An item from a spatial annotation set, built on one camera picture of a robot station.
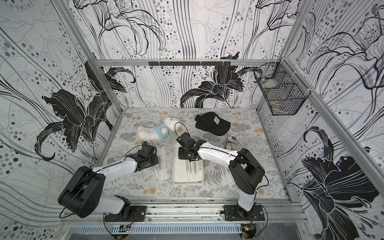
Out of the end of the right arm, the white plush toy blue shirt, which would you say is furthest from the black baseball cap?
the end of the right arm

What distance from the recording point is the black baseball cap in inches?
41.8

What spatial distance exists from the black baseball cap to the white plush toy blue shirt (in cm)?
16

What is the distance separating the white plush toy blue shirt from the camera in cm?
92

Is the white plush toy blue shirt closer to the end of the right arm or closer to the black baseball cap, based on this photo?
the black baseball cap
